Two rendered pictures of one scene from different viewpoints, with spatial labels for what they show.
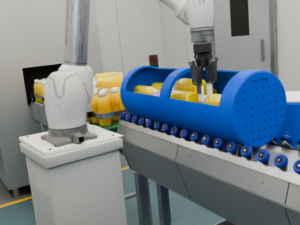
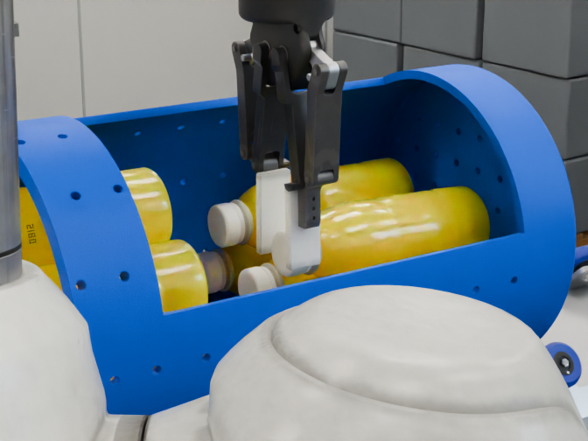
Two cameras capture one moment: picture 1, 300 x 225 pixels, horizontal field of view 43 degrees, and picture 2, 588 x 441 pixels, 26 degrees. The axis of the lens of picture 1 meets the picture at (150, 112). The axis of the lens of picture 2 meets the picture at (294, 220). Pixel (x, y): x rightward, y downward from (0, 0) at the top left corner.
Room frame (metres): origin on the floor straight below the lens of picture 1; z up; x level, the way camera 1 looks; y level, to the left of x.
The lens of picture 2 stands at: (1.60, 0.76, 1.46)
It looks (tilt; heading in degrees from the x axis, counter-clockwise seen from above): 18 degrees down; 267
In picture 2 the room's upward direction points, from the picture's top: straight up
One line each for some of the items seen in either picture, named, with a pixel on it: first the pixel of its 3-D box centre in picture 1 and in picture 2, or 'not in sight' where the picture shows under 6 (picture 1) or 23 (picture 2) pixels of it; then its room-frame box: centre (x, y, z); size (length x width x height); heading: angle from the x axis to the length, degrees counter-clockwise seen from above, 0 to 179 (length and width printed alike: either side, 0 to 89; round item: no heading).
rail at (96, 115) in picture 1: (58, 102); not in sight; (2.85, 0.68, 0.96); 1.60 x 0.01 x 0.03; 30
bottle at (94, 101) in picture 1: (95, 107); not in sight; (2.32, 0.33, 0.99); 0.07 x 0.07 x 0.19
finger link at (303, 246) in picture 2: (201, 93); (303, 225); (1.54, -0.21, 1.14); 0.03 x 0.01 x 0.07; 30
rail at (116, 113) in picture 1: (132, 110); not in sight; (2.26, 0.10, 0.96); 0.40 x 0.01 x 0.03; 120
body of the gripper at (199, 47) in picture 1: (202, 54); (286, 28); (1.55, -0.23, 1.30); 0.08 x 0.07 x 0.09; 120
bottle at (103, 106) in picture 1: (103, 110); not in sight; (2.21, 0.27, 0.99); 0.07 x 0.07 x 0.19
